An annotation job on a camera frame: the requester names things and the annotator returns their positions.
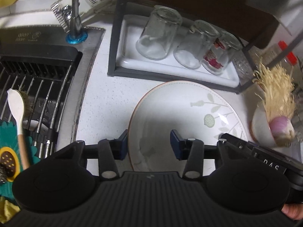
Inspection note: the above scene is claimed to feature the white leaf plate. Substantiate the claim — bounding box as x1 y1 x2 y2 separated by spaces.
128 81 247 174

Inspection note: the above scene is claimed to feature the person right hand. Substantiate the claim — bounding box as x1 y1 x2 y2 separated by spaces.
281 203 303 220

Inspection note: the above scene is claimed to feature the halved red onion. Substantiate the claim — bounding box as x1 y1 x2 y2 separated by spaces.
269 116 295 147

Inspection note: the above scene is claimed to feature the white bowl with vegetables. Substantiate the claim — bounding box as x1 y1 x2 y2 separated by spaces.
251 102 277 148

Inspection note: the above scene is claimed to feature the enoki mushroom bunch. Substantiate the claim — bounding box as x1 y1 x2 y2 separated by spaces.
253 63 296 121

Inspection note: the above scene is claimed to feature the upturned drinking glass middle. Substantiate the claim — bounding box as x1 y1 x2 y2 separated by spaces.
173 20 220 70

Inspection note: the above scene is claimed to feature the upturned drinking glass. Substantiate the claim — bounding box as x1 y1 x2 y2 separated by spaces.
201 31 242 75
136 5 182 61
173 20 220 70

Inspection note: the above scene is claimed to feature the black sink drain rack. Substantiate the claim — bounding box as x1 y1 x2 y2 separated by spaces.
1 43 84 159

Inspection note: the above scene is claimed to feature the upturned drinking glass left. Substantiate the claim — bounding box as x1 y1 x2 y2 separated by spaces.
136 5 182 61

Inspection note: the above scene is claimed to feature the red lid plastic jar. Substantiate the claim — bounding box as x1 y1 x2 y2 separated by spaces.
263 40 298 77

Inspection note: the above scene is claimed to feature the sunflower pot holder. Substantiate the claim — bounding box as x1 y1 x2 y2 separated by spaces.
0 120 42 201

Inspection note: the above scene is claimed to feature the upturned drinking glass right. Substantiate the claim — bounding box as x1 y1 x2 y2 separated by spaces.
201 31 242 75

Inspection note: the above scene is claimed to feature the yellow dish cloth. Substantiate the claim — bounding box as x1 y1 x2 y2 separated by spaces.
0 196 20 224

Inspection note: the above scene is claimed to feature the chrome faucet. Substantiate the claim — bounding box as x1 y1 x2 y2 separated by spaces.
51 0 88 45

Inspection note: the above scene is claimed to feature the black dish rack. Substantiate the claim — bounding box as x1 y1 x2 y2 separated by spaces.
107 0 303 94

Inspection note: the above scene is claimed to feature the white spatula wooden handle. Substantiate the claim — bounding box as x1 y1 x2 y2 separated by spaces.
7 88 30 170

